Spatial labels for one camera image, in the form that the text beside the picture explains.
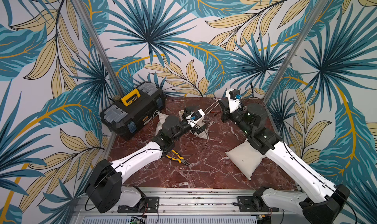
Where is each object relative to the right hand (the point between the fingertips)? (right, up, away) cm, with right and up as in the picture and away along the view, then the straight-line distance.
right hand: (210, 105), depth 64 cm
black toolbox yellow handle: (-47, -5, +22) cm, 52 cm away
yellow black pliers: (-15, -31, +23) cm, 42 cm away
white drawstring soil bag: (+1, -17, +29) cm, 34 cm away
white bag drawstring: (+1, 0, +5) cm, 5 cm away
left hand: (-3, -3, +7) cm, 8 cm away
